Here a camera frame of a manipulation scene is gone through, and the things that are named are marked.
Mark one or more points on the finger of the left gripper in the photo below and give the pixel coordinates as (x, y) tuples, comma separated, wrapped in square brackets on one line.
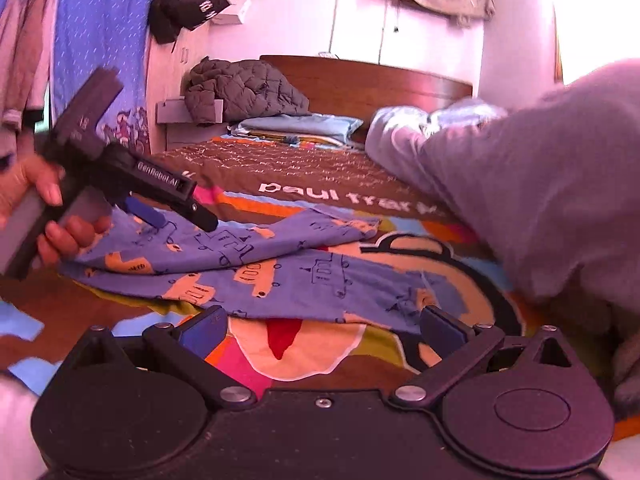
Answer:
[(191, 211)]

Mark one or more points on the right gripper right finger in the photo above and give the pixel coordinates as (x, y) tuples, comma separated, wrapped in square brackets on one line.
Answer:
[(461, 349)]

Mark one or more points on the light blue pillow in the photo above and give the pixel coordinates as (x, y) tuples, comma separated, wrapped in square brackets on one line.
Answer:
[(321, 128)]

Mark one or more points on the hanging clothes in wardrobe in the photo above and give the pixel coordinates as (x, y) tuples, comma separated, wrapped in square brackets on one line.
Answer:
[(26, 44)]

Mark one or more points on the purple cartoon print pants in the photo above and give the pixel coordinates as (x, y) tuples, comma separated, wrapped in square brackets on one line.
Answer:
[(288, 269)]

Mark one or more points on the colourful cartoon bed cover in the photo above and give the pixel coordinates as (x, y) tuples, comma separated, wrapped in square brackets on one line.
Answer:
[(256, 183)]

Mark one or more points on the wooden headboard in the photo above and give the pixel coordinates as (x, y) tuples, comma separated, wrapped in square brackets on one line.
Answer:
[(359, 89)]

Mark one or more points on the lilac duvet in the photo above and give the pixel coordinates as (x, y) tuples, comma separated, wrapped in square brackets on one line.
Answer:
[(553, 191)]

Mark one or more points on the white box on shelf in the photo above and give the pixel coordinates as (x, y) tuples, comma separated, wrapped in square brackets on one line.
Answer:
[(233, 15)]

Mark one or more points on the black hanging bag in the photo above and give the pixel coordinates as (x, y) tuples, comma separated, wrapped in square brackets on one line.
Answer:
[(167, 18)]

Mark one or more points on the person's left hand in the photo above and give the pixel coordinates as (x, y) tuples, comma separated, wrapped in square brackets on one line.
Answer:
[(47, 216)]

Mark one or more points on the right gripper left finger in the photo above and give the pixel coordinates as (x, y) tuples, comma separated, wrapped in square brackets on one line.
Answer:
[(181, 352)]

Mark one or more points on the blue dotted curtain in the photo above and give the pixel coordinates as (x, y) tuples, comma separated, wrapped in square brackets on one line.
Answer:
[(104, 33)]

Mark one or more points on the grey bedside box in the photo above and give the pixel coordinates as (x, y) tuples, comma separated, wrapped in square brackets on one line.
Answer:
[(174, 111)]

